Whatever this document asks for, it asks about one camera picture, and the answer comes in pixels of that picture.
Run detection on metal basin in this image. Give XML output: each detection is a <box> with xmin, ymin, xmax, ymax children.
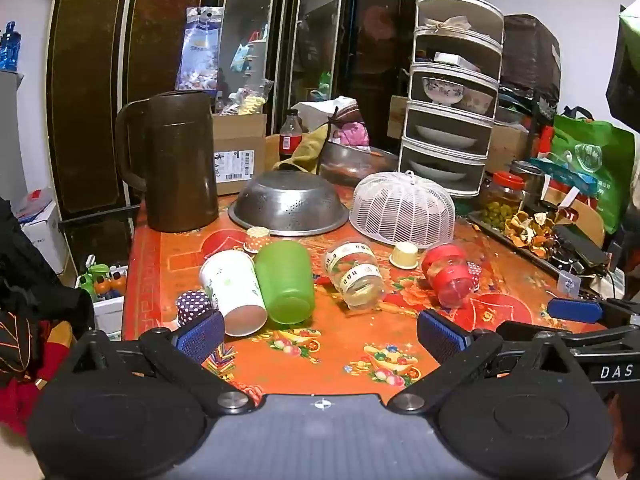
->
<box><xmin>318</xmin><ymin>142</ymin><xmax>401</xmax><ymax>187</ymax></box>

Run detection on white paper cup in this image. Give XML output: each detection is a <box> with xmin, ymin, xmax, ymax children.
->
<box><xmin>199</xmin><ymin>250</ymin><xmax>269</xmax><ymax>337</ymax></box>

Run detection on pale patterned bowl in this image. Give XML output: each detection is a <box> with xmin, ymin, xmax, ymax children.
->
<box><xmin>457</xmin><ymin>87</ymin><xmax>496</xmax><ymax>115</ymax></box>

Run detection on yellow cloth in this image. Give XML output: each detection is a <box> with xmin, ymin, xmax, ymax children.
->
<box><xmin>279</xmin><ymin>125</ymin><xmax>332</xmax><ymax>176</ymax></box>

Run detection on glass jar with red lid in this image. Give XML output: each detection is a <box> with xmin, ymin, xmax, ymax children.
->
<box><xmin>480</xmin><ymin>171</ymin><xmax>526</xmax><ymax>231</ymax></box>

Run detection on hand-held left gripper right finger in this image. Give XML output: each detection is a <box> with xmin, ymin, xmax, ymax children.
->
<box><xmin>388</xmin><ymin>309</ymin><xmax>582</xmax><ymax>414</ymax></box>

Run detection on cardboard box with label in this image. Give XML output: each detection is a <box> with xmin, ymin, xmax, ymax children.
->
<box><xmin>212</xmin><ymin>113</ymin><xmax>267</xmax><ymax>197</ymax></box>

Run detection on white plate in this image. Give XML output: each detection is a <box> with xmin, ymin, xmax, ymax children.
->
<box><xmin>415</xmin><ymin>124</ymin><xmax>477</xmax><ymax>150</ymax></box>
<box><xmin>407</xmin><ymin>159</ymin><xmax>469</xmax><ymax>183</ymax></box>

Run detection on clear labelled plastic cup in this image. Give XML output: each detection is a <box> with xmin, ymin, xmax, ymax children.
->
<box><xmin>324</xmin><ymin>238</ymin><xmax>387</xmax><ymax>310</ymax></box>

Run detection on white tiered dish rack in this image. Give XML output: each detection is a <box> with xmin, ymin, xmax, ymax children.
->
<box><xmin>398</xmin><ymin>0</ymin><xmax>506</xmax><ymax>199</ymax></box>

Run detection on green plastic cup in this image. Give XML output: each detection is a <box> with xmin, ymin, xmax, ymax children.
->
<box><xmin>254</xmin><ymin>240</ymin><xmax>317</xmax><ymax>326</ymax></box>

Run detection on red printed tablecloth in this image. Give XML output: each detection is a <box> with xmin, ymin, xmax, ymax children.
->
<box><xmin>121</xmin><ymin>185</ymin><xmax>608</xmax><ymax>407</ymax></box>

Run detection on metal colander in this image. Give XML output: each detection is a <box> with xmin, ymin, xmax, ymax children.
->
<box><xmin>228</xmin><ymin>170</ymin><xmax>350</xmax><ymax>237</ymax></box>

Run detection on black suitcase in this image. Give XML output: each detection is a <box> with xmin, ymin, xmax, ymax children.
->
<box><xmin>501</xmin><ymin>14</ymin><xmax>562</xmax><ymax>104</ymax></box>

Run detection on black hanging bag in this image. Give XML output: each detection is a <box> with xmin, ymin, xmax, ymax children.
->
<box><xmin>606</xmin><ymin>5</ymin><xmax>640</xmax><ymax>132</ymax></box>

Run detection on white plastic bag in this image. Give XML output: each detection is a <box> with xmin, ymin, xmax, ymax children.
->
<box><xmin>291</xmin><ymin>96</ymin><xmax>359</xmax><ymax>129</ymax></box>

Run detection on green shopping bag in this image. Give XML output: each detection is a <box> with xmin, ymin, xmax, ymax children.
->
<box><xmin>550</xmin><ymin>114</ymin><xmax>636</xmax><ymax>234</ymax></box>

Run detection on red cloth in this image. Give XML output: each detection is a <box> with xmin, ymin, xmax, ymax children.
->
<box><xmin>0</xmin><ymin>320</ymin><xmax>76</xmax><ymax>437</ymax></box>

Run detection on small yellow cup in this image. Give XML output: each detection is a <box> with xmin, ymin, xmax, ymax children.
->
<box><xmin>389</xmin><ymin>241</ymin><xmax>420</xmax><ymax>270</ymax></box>

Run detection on plain cardboard box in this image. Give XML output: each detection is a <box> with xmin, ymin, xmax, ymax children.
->
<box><xmin>487</xmin><ymin>122</ymin><xmax>531</xmax><ymax>174</ymax></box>

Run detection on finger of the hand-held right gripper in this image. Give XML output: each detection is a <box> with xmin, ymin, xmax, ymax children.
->
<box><xmin>495</xmin><ymin>320</ymin><xmax>640</xmax><ymax>356</ymax></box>
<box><xmin>547</xmin><ymin>297</ymin><xmax>640</xmax><ymax>328</ymax></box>

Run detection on white mesh food cover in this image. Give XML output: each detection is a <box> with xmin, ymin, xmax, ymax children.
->
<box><xmin>349</xmin><ymin>171</ymin><xmax>457</xmax><ymax>250</ymax></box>

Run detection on small white box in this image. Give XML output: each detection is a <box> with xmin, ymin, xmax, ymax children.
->
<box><xmin>434</xmin><ymin>51</ymin><xmax>482</xmax><ymax>72</ymax></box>

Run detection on white carton box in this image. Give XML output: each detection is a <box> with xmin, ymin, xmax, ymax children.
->
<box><xmin>12</xmin><ymin>187</ymin><xmax>69</xmax><ymax>276</ymax></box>

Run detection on small orange dotted paper cup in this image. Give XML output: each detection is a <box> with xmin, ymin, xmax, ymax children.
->
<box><xmin>243</xmin><ymin>226</ymin><xmax>272</xmax><ymax>255</ymax></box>

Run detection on black jacket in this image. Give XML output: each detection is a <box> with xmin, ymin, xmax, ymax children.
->
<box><xmin>0</xmin><ymin>197</ymin><xmax>96</xmax><ymax>387</ymax></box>

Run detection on floral porcelain bowl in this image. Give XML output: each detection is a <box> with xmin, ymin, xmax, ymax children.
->
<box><xmin>421</xmin><ymin>77</ymin><xmax>466</xmax><ymax>106</ymax></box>

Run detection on dried orange peels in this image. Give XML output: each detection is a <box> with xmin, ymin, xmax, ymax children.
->
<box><xmin>504</xmin><ymin>211</ymin><xmax>567</xmax><ymax>252</ymax></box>

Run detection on dark tray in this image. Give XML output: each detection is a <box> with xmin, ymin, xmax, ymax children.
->
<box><xmin>467</xmin><ymin>210</ymin><xmax>612</xmax><ymax>282</ymax></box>

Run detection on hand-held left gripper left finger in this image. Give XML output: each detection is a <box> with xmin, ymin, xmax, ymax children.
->
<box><xmin>69</xmin><ymin>309</ymin><xmax>257</xmax><ymax>417</ymax></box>

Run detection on brown plastic pitcher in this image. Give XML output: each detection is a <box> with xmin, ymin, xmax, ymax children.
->
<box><xmin>114</xmin><ymin>91</ymin><xmax>220</xmax><ymax>234</ymax></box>

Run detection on blue water bottle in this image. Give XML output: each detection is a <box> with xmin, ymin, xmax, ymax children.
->
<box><xmin>0</xmin><ymin>21</ymin><xmax>22</xmax><ymax>72</ymax></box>

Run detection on steel mug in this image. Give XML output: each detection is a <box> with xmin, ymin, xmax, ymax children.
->
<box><xmin>510</xmin><ymin>160</ymin><xmax>546</xmax><ymax>202</ymax></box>

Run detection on pink cloth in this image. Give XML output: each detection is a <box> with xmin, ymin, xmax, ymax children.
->
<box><xmin>332</xmin><ymin>121</ymin><xmax>371</xmax><ymax>147</ymax></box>

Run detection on dark wooden wardrobe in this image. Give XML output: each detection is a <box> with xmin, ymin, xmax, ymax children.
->
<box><xmin>46</xmin><ymin>0</ymin><xmax>442</xmax><ymax>222</ymax></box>

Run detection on white bin of small bottles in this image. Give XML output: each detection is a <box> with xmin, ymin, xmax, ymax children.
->
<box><xmin>75</xmin><ymin>255</ymin><xmax>127</xmax><ymax>337</ymax></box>

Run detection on blue printed snack bag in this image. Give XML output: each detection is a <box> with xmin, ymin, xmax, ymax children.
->
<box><xmin>175</xmin><ymin>6</ymin><xmax>224</xmax><ymax>92</ymax></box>

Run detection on cola bottle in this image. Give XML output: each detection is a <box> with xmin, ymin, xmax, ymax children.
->
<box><xmin>278</xmin><ymin>109</ymin><xmax>303</xmax><ymax>162</ymax></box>

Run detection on clear bag of snacks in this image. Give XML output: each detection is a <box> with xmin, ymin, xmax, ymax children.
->
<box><xmin>217</xmin><ymin>80</ymin><xmax>274</xmax><ymax>116</ymax></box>

